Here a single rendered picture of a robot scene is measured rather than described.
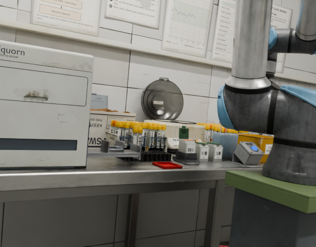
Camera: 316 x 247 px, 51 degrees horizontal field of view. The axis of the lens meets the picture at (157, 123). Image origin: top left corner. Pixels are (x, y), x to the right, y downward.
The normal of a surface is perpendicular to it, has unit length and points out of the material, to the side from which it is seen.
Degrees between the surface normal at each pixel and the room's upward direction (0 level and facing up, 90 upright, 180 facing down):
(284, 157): 70
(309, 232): 90
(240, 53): 108
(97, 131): 90
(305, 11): 143
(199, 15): 94
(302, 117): 88
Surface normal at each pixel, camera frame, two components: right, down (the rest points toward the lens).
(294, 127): -0.54, -0.04
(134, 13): 0.51, 0.09
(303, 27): -0.64, 0.76
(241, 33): -0.72, 0.28
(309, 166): 0.12, -0.25
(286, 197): -0.85, -0.05
